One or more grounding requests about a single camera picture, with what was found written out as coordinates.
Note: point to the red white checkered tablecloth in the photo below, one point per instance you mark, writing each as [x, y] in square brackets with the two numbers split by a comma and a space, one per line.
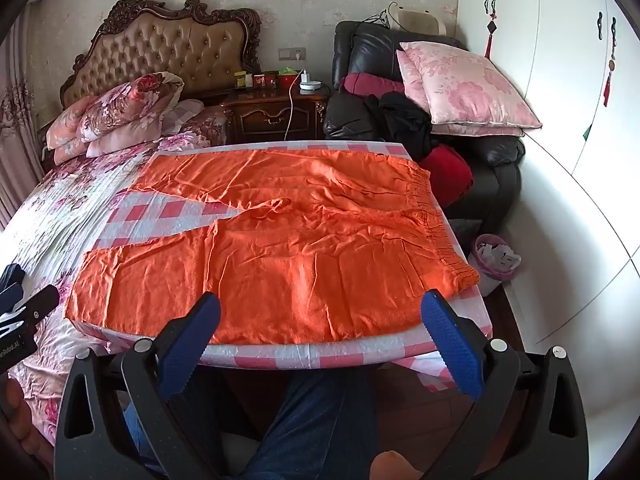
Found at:
[165, 210]

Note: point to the pink waste basket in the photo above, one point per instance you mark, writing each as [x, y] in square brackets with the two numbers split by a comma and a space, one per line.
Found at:
[495, 260]

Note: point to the small red tin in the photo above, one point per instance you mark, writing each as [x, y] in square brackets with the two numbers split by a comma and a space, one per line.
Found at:
[259, 81]

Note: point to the white charger plug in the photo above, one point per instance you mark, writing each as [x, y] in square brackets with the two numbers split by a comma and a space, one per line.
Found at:
[305, 75]

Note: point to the small checkered pillow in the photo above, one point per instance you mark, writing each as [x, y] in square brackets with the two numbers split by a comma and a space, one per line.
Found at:
[182, 112]

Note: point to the white wardrobe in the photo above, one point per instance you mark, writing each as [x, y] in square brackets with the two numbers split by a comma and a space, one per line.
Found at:
[550, 85]

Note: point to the person's blue jeans legs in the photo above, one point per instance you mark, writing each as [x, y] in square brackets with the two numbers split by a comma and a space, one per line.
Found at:
[310, 420]

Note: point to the yellow green jar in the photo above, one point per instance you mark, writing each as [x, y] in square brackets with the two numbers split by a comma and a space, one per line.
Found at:
[243, 80]

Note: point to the large pink floral pillow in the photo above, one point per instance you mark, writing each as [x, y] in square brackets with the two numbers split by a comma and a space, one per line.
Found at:
[465, 85]
[475, 131]

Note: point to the person's left hand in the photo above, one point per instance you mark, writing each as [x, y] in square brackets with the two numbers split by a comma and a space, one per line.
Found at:
[27, 430]

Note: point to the red hanging ornament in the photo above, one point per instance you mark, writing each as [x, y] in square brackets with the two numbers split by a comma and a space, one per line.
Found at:
[490, 27]
[609, 65]

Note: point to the maroon cushion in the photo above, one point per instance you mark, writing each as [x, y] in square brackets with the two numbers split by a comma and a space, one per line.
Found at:
[365, 83]

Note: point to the person's bare foot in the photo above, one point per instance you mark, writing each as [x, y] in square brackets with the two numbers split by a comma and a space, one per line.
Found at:
[395, 466]

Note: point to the tufted carved wooden headboard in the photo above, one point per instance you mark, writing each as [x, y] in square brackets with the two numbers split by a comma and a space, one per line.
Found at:
[170, 45]

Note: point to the black leather armchair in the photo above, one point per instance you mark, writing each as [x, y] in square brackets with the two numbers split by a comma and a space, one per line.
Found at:
[370, 45]

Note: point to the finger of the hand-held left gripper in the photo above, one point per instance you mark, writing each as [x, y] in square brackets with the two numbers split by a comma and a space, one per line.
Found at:
[11, 277]
[39, 305]

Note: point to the patterned curtain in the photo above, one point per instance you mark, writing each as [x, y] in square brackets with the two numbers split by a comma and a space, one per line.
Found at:
[17, 160]

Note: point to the black clothes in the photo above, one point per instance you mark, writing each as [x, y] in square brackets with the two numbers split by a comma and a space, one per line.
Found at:
[400, 120]

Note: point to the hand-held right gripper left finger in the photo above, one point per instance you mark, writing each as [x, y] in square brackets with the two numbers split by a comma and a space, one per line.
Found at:
[190, 345]

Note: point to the red cloth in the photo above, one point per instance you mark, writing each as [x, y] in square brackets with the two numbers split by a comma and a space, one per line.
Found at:
[447, 175]

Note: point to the wall socket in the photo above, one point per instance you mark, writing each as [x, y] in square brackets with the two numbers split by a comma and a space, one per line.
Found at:
[292, 53]

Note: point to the red box with green tissue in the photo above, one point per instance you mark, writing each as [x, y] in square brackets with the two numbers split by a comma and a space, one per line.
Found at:
[288, 79]

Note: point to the white round device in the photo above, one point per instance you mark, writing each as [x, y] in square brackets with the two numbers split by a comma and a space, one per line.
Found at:
[310, 86]

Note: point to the floral bed sheet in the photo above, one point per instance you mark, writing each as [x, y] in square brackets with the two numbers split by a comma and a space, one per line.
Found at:
[65, 210]

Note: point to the pink floral bed pillow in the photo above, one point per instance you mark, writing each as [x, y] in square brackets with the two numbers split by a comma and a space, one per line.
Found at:
[115, 142]

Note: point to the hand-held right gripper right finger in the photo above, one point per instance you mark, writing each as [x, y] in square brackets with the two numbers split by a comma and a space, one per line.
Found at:
[450, 340]

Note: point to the dark wooden nightstand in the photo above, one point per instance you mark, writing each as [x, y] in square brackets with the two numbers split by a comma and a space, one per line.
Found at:
[270, 115]

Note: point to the orange pants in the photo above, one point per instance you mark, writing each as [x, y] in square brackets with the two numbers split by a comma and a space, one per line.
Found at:
[300, 240]

